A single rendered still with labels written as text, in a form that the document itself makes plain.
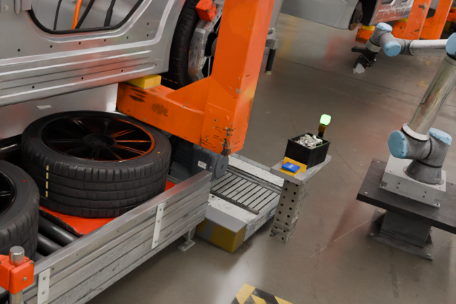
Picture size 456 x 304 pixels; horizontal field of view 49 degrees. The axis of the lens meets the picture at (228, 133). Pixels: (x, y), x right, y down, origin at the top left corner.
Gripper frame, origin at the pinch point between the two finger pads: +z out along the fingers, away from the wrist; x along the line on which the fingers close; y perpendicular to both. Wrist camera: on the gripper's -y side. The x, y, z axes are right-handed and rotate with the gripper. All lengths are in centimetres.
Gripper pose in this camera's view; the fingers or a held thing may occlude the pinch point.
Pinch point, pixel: (353, 71)
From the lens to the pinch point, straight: 335.6
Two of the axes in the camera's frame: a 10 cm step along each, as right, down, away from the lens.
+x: 7.4, -2.5, 6.2
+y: 5.9, 6.8, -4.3
